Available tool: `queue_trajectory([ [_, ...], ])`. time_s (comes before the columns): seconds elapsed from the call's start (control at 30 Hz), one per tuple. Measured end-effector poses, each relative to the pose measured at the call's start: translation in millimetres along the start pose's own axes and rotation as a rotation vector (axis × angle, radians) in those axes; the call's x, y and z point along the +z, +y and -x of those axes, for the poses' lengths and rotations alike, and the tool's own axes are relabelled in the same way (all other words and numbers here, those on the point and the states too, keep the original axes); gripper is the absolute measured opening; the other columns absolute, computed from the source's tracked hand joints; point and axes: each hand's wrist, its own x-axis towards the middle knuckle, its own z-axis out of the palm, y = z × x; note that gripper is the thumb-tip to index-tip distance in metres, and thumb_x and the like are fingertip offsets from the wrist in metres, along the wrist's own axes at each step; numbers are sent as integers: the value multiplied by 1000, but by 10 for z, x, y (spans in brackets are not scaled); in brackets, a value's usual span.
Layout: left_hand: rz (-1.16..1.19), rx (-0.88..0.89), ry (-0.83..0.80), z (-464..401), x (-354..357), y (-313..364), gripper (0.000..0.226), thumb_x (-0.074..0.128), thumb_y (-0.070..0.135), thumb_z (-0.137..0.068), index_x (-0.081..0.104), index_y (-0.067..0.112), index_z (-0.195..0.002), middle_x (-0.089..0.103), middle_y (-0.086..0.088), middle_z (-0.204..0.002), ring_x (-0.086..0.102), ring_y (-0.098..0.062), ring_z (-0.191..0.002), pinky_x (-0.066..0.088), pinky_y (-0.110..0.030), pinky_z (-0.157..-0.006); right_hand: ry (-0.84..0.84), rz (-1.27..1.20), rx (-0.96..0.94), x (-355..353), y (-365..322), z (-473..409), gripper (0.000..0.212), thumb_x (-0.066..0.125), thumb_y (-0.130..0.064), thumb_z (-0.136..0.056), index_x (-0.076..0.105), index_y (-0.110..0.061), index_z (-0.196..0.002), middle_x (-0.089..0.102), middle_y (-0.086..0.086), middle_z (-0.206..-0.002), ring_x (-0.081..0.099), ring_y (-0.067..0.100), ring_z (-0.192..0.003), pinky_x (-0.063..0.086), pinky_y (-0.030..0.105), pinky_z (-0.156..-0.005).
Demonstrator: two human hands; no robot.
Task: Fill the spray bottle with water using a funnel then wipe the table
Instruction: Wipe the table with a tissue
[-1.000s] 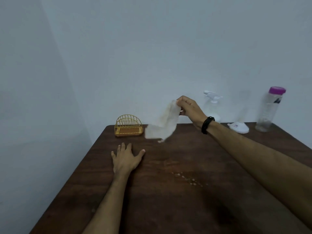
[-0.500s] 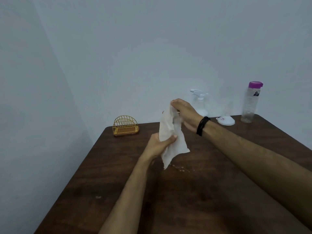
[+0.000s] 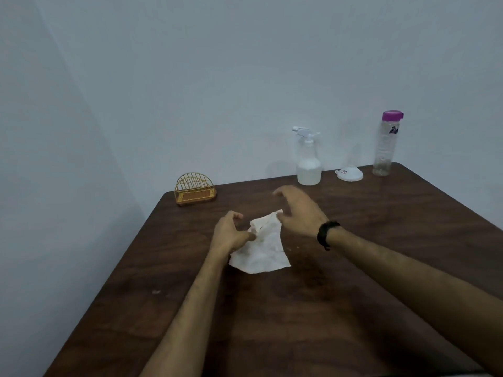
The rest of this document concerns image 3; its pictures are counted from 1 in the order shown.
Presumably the person's right hand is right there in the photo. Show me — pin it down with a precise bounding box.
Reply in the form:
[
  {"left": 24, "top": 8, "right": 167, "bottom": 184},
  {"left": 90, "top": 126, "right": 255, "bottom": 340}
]
[{"left": 272, "top": 185, "right": 330, "bottom": 239}]

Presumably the person's left hand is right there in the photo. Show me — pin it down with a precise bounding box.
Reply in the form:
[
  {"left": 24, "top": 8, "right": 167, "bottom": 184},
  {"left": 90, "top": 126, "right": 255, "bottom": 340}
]
[{"left": 209, "top": 210, "right": 257, "bottom": 257}]

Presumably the white spray bottle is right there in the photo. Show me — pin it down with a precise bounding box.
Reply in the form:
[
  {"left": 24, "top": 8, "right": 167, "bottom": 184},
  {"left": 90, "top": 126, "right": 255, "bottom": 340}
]
[{"left": 296, "top": 140, "right": 323, "bottom": 186}]

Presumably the white plastic funnel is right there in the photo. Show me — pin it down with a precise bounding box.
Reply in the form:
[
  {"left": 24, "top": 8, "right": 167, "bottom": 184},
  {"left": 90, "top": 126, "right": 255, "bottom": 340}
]
[{"left": 334, "top": 145, "right": 364, "bottom": 183}]

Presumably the white trigger sprayer head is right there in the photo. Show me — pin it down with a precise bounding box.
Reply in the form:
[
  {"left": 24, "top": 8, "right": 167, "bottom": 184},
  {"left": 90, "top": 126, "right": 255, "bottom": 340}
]
[{"left": 291, "top": 126, "right": 321, "bottom": 145}]

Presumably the clear water bottle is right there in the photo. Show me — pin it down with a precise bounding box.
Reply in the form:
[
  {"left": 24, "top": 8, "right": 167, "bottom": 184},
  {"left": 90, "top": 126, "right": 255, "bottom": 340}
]
[{"left": 372, "top": 119, "right": 401, "bottom": 177}]

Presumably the person's right forearm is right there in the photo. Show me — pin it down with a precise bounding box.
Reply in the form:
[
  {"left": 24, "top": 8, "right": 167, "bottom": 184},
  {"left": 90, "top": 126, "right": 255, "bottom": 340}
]
[{"left": 328, "top": 226, "right": 503, "bottom": 375}]

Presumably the person's left forearm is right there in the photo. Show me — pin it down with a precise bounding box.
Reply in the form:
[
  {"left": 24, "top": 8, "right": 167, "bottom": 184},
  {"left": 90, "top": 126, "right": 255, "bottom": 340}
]
[{"left": 139, "top": 247, "right": 233, "bottom": 377}]

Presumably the black wristband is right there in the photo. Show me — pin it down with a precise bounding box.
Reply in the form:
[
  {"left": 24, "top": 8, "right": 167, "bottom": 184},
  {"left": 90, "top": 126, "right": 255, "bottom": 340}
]
[{"left": 316, "top": 220, "right": 342, "bottom": 252}]

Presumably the dark wooden table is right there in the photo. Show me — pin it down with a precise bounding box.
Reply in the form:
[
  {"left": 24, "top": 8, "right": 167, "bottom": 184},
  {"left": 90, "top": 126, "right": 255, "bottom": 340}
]
[{"left": 43, "top": 162, "right": 503, "bottom": 377}]

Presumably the gold wire napkin holder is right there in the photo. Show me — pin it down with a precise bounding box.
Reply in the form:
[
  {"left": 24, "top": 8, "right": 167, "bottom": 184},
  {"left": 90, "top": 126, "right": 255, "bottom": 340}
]
[{"left": 174, "top": 172, "right": 217, "bottom": 206}]

